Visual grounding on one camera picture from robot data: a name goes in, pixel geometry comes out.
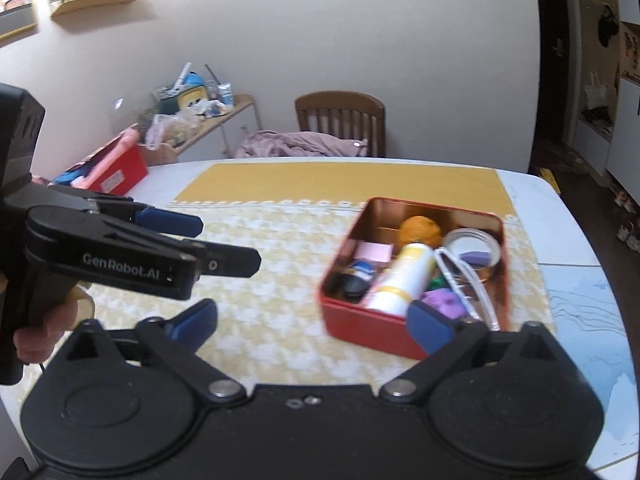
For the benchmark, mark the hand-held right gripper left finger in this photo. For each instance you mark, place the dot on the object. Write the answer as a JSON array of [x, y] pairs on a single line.
[[192, 322]]

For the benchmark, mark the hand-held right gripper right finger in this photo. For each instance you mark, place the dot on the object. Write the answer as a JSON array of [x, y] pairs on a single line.
[[430, 325]]

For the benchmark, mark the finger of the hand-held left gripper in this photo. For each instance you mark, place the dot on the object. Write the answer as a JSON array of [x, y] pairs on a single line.
[[230, 260], [165, 222]]

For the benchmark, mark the white sunglasses with dark lenses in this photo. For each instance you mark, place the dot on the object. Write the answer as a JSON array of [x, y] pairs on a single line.
[[470, 290]]

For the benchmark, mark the white and yellow tube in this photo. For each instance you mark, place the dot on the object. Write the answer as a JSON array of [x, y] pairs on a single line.
[[400, 280]]

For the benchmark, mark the red metal tin box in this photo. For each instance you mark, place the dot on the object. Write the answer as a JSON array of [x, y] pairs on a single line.
[[365, 325]]

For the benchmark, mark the round metal jar lid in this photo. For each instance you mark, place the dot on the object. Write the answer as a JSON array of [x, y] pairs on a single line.
[[472, 255]]

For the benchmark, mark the person's left hand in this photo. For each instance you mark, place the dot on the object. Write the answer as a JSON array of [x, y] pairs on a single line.
[[47, 332]]

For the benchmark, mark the purple spiky toy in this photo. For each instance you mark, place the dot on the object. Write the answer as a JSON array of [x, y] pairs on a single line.
[[445, 305]]

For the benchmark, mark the small green object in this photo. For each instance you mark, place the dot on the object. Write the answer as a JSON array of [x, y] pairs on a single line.
[[438, 282]]

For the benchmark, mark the yellow houndstooth tablecloth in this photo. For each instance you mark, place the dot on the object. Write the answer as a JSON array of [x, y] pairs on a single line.
[[260, 310]]

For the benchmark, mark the red storage box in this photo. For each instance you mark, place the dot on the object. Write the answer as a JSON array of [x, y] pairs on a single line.
[[117, 167]]

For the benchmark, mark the small purple block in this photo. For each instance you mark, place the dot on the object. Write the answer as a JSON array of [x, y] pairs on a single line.
[[476, 258]]

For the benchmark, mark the small black and blue object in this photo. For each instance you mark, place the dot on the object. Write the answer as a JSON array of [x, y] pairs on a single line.
[[356, 282]]

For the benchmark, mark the pink sticky note pad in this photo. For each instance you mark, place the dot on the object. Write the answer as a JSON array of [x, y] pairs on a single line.
[[375, 251]]

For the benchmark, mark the clear plastic bag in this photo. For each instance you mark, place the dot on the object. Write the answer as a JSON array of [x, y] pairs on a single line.
[[167, 130]]

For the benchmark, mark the orange fruit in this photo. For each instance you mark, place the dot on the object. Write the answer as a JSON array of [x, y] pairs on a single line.
[[421, 231]]

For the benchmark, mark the plain yellow table mat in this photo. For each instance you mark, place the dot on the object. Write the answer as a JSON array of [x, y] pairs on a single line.
[[325, 180]]

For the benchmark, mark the pink cloth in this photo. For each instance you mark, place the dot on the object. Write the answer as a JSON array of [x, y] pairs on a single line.
[[295, 145]]

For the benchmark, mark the wooden side table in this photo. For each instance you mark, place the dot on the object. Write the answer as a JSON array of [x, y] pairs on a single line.
[[235, 110]]

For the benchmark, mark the blue and yellow toy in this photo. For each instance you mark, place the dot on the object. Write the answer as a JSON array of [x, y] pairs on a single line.
[[192, 92]]

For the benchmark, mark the small white and blue tube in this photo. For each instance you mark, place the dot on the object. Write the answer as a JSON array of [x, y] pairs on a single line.
[[226, 94]]

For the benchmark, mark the light blue printed cloth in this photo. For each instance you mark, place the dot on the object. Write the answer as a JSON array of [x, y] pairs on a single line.
[[595, 350]]

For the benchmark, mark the wooden chair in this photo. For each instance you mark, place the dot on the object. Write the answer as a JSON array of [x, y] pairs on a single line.
[[340, 115]]

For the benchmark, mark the pair of shoes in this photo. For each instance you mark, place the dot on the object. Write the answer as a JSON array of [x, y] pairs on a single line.
[[631, 235]]

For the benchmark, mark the white tote bag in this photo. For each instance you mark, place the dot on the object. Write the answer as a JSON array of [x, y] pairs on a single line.
[[596, 92]]

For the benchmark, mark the white cabinet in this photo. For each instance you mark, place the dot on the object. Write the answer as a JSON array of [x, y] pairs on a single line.
[[622, 85]]

